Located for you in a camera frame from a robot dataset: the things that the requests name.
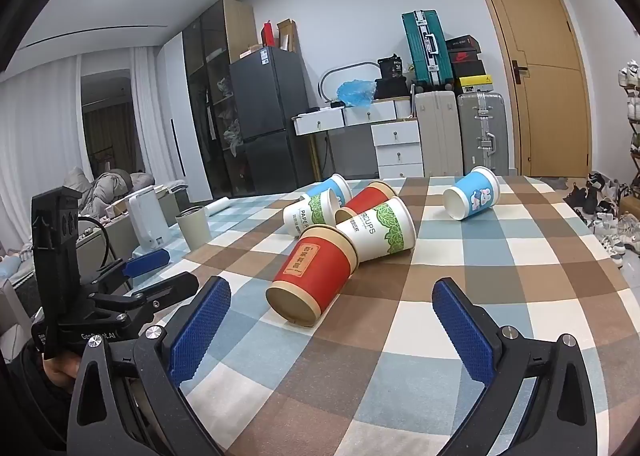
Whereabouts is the white electric kettle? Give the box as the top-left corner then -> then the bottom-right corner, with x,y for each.
126,192 -> 172,255

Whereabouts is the white paper roll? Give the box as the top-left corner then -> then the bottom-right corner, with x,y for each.
204,197 -> 234,217

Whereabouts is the teal suitcase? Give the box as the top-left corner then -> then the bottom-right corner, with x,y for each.
401,10 -> 456,91

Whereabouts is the tall cardboard box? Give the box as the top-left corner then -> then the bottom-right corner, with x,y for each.
277,18 -> 301,54

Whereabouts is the grey-green tumbler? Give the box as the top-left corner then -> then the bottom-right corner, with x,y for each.
174,205 -> 214,250

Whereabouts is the large white green paper cup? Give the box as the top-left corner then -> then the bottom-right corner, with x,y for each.
334,196 -> 417,263

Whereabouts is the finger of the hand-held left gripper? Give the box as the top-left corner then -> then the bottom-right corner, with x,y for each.
96,271 -> 200,325
90,249 -> 171,295

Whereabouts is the person's left hand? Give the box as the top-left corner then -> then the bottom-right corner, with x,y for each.
42,353 -> 84,391

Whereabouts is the wooden door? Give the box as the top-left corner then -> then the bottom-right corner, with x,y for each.
469,0 -> 599,180

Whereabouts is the white suitcase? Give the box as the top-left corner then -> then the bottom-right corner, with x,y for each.
413,90 -> 464,179

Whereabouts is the blue plastic bag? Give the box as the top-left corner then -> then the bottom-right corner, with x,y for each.
336,80 -> 377,107

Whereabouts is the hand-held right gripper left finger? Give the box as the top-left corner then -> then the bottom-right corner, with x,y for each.
67,276 -> 233,456

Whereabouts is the plain black shoe box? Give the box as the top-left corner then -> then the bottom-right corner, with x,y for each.
449,60 -> 487,80

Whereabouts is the oval mirror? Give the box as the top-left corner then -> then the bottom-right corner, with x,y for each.
319,62 -> 382,105

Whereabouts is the black bag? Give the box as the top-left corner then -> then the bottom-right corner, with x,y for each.
374,54 -> 410,99

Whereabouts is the shoe rack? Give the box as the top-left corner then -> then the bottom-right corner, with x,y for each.
618,60 -> 640,159

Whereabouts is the red and black shoe box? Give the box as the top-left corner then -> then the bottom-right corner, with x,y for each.
446,48 -> 484,65

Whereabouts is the small white green paper cup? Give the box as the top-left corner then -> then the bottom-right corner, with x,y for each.
282,188 -> 341,237

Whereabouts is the red paper cup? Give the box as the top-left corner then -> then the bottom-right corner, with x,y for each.
334,180 -> 399,221
265,224 -> 360,327

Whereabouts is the pile of shoes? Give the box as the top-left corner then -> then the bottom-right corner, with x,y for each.
564,170 -> 640,269

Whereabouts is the yellow shoe box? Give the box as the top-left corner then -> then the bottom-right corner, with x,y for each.
457,75 -> 494,94

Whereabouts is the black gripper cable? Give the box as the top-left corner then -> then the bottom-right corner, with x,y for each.
79,216 -> 115,273

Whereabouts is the dark grey refrigerator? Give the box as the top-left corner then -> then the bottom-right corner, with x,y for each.
229,46 -> 317,193

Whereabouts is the blue cartoon paper cup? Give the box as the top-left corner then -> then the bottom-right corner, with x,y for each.
305,174 -> 354,209
443,166 -> 501,221

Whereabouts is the white curtain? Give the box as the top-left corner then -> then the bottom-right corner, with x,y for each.
0,46 -> 168,257

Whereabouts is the dark glass-door cabinet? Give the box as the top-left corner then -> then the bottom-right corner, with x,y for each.
182,0 -> 258,203

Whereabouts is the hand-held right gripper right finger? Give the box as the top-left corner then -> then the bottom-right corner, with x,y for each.
431,278 -> 599,456

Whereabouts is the silver suitcase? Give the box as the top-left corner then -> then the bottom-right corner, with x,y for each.
457,91 -> 510,177

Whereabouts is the white drawer dresser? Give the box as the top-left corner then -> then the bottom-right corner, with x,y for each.
292,98 -> 425,180

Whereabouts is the grey bedding pile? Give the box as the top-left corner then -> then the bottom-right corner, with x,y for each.
62,167 -> 157,219

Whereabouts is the plaid tablecloth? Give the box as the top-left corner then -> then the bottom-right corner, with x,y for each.
127,175 -> 638,456

